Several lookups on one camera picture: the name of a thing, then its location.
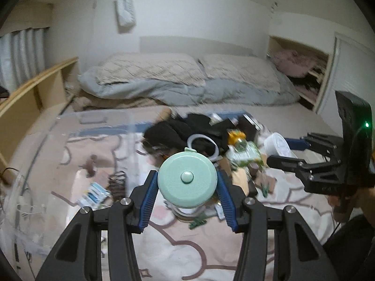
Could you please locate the left beige pillow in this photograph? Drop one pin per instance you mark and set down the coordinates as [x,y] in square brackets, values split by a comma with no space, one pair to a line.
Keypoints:
[170,67]

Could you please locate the black clothing pile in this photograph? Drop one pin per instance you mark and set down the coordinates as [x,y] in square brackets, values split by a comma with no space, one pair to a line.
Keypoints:
[171,133]

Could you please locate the white sachet packet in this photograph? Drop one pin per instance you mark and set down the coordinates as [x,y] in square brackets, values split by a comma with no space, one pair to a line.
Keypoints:
[94,196]

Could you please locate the pink clothes in closet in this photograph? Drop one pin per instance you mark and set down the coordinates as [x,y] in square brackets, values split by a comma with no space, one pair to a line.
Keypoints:
[296,65]

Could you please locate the grey curtain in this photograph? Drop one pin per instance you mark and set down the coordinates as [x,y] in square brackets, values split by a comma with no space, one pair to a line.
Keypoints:
[22,57]

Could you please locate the clear plastic storage bin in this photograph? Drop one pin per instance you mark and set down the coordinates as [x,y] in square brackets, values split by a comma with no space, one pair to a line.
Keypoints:
[75,150]

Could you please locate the white plastic jar lid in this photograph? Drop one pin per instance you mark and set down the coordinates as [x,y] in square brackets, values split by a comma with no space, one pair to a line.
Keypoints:
[276,144]

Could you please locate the black hair claw clip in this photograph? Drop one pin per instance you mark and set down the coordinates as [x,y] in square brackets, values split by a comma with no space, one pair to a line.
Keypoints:
[118,184]

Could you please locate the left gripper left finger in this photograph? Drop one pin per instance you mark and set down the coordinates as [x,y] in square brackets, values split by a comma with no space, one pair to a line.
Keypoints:
[76,255]

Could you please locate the green patterned tissue pack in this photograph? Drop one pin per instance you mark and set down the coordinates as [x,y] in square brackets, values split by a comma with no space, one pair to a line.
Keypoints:
[242,158]

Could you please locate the person right hand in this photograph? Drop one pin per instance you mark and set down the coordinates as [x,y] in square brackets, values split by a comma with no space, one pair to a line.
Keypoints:
[364,199]

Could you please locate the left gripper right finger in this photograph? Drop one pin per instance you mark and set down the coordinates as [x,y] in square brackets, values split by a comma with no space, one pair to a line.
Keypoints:
[298,253]

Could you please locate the brown bandage roll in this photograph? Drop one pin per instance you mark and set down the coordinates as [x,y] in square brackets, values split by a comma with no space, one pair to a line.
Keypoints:
[253,169]

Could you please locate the wooden shelf unit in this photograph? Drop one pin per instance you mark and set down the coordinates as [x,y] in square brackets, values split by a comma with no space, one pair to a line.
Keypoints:
[46,94]

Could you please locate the right beige pillow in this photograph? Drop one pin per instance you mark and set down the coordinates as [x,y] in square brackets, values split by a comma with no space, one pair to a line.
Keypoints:
[244,69]

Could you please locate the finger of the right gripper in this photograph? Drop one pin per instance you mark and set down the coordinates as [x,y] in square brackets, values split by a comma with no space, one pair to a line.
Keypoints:
[284,163]
[299,144]

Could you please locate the mint green tape measure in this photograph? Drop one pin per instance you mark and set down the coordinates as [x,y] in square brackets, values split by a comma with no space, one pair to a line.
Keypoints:
[187,179]

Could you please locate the white hanging bag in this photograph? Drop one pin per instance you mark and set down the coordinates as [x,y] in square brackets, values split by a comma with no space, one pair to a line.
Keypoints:
[125,13]

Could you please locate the green clothespin with loop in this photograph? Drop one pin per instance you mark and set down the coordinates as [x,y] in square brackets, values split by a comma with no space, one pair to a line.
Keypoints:
[265,188]

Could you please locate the beige pillow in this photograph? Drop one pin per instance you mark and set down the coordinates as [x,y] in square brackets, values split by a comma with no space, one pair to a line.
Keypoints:
[244,69]
[170,67]

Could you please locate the black box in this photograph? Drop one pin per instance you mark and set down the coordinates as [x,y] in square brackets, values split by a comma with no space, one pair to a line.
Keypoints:
[249,127]

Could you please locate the grey blue duvet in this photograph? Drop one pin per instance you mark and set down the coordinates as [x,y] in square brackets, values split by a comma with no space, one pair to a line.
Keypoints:
[215,91]

